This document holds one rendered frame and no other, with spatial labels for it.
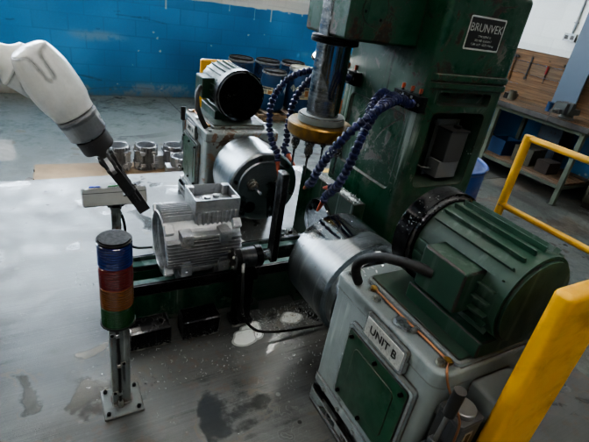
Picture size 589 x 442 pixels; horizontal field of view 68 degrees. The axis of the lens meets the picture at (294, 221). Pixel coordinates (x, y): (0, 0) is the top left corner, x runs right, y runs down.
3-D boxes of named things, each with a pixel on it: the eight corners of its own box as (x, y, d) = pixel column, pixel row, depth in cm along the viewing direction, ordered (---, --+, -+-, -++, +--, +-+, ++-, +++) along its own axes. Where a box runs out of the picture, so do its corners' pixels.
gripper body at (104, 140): (107, 132, 98) (130, 165, 104) (102, 121, 104) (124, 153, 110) (76, 149, 97) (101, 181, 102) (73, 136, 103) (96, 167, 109)
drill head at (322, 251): (341, 267, 135) (358, 194, 123) (434, 363, 104) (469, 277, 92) (267, 281, 123) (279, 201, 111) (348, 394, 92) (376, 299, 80)
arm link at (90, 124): (90, 98, 101) (106, 120, 105) (54, 117, 99) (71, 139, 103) (95, 109, 94) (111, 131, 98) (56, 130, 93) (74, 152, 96)
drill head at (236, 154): (256, 181, 184) (262, 123, 173) (295, 222, 157) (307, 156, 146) (197, 184, 173) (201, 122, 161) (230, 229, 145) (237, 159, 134)
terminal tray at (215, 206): (225, 204, 126) (227, 181, 122) (238, 222, 118) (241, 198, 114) (183, 208, 120) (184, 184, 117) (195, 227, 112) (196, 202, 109)
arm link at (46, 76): (102, 104, 95) (87, 94, 104) (54, 34, 85) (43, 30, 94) (56, 131, 91) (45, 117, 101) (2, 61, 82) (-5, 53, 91)
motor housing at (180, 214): (216, 242, 136) (221, 187, 127) (239, 277, 122) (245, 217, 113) (150, 251, 126) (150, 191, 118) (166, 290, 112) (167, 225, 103)
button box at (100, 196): (143, 202, 134) (142, 184, 134) (147, 203, 128) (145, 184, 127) (81, 206, 126) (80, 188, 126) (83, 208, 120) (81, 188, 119)
